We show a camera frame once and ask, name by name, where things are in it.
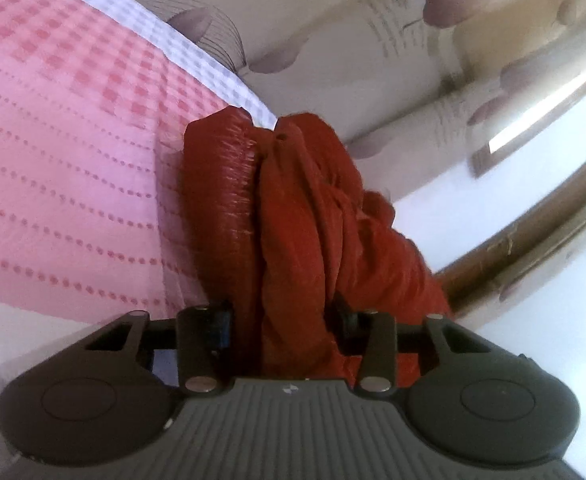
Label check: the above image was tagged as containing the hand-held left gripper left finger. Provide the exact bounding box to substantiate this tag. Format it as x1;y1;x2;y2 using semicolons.
80;301;235;395

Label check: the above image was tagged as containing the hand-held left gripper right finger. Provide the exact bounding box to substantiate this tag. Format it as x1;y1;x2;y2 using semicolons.
332;292;480;394

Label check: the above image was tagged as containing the red puffer jacket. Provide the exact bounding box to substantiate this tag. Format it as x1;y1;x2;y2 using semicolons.
182;107;456;393

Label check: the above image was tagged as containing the pink checked bed sheet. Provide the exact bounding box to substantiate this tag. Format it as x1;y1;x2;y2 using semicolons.
0;0;280;461

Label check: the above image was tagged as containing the beige floral curtain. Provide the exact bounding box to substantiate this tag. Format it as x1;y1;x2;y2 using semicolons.
98;0;586;147

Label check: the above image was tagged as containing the wooden window frame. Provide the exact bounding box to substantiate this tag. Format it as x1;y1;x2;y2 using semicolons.
468;67;586;178

